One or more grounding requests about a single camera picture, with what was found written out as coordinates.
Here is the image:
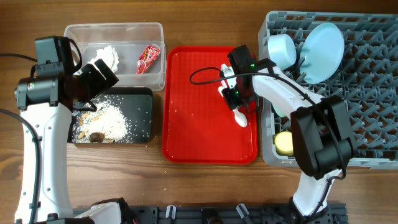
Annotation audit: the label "green bowl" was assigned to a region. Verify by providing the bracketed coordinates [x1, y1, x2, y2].
[272, 104, 287, 118]

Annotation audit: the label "right black cable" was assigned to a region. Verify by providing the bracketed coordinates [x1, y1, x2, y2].
[189, 67, 348, 218]

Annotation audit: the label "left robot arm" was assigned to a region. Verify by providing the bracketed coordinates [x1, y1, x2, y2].
[14, 36, 118, 223]

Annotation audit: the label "rice food leftovers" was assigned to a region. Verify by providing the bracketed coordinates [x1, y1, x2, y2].
[72, 93, 150, 144]

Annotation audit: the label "red snack wrapper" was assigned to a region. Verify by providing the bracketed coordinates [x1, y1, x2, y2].
[136, 45, 161, 74]

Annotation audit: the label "light blue plate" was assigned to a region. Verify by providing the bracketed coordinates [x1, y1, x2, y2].
[299, 22, 345, 84]

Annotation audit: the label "yellow plastic cup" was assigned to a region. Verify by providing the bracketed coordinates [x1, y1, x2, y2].
[274, 131, 294, 156]

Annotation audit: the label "black waste tray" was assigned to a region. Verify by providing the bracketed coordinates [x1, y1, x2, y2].
[67, 86, 154, 145]

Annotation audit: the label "clear plastic bin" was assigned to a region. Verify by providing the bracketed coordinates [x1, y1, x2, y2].
[64, 22, 166, 91]

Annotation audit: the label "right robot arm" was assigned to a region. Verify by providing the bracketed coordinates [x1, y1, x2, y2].
[220, 45, 358, 223]

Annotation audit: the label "grey dishwasher rack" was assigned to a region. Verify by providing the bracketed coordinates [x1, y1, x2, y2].
[258, 11, 397, 169]

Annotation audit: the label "black cable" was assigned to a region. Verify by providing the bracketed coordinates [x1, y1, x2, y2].
[0, 52, 43, 224]
[189, 67, 348, 218]

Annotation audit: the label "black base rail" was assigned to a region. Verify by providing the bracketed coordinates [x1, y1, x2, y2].
[71, 203, 348, 224]

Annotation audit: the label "blue bowl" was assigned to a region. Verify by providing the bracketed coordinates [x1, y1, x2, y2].
[267, 34, 297, 70]

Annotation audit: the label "white plastic spoon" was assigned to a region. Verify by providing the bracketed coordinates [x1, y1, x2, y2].
[218, 86, 248, 128]

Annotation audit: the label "left black cable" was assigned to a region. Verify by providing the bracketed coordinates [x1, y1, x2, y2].
[0, 52, 43, 224]

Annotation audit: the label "red serving tray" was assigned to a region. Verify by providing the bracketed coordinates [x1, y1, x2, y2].
[162, 46, 258, 165]

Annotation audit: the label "white napkin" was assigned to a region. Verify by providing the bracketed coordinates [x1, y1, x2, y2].
[89, 45, 119, 73]

